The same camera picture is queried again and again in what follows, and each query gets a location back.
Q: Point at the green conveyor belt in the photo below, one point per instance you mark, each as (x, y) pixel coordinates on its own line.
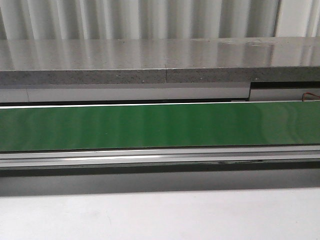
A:
(88, 127)

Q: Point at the grey stone countertop slab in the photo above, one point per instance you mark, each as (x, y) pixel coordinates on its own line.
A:
(172, 61)

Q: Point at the white panel under countertop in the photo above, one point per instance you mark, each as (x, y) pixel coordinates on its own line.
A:
(215, 91)

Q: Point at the white pleated curtain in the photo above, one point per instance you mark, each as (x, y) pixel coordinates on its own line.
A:
(157, 19)

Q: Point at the aluminium conveyor front rail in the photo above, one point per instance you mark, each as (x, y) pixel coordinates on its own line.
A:
(174, 156)

